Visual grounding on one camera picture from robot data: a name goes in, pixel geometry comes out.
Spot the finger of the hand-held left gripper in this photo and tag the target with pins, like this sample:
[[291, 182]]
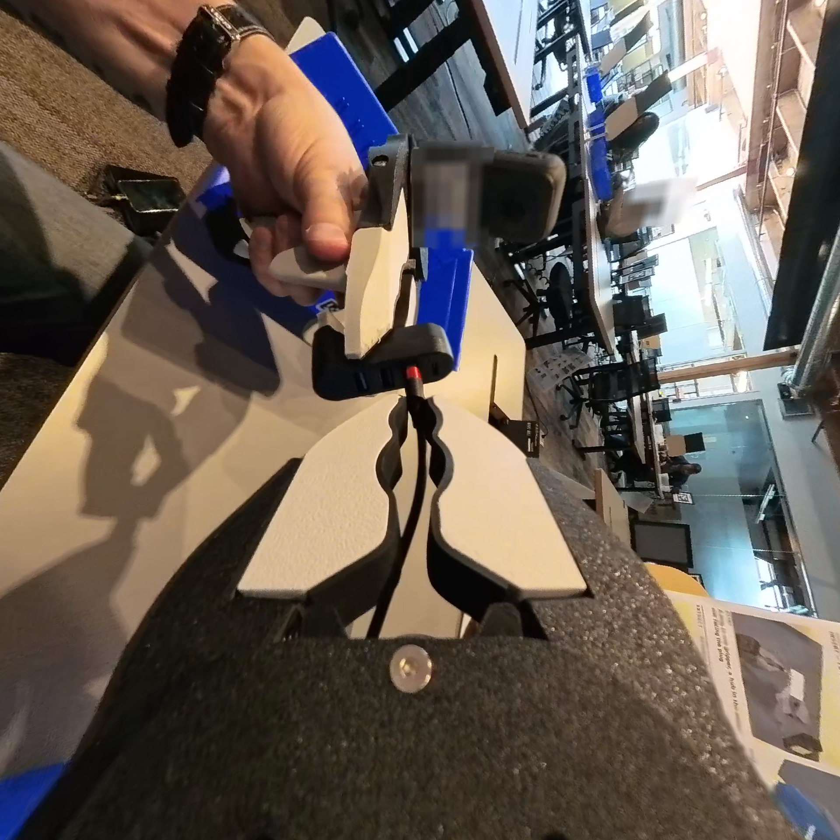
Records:
[[374, 289], [328, 326]]

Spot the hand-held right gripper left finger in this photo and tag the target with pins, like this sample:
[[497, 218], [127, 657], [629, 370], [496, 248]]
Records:
[[315, 525]]

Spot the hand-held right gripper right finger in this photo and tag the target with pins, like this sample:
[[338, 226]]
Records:
[[505, 525]]

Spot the black usb hub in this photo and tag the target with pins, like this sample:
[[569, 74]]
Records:
[[341, 371]]

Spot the person's left hand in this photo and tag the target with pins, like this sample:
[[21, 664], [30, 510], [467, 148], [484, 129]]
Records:
[[289, 144]]

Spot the small blue bin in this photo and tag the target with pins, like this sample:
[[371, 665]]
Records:
[[594, 85], [600, 164]]

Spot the wooden top desk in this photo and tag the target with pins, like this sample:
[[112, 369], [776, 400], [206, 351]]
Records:
[[594, 262], [505, 39]]

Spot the black office chair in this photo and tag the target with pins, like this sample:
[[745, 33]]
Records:
[[561, 289]]

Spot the printed plastic bag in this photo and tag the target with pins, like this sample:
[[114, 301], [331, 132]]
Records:
[[558, 371]]

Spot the black floor box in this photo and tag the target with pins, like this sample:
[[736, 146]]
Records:
[[141, 197]]

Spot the black wristwatch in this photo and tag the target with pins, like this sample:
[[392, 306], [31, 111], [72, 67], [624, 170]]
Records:
[[197, 72]]

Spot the printed instruction board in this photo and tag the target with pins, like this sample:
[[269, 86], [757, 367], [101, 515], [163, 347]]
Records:
[[774, 689]]

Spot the silver ceiling pipe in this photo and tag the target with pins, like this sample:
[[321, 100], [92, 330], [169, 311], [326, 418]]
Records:
[[817, 328]]

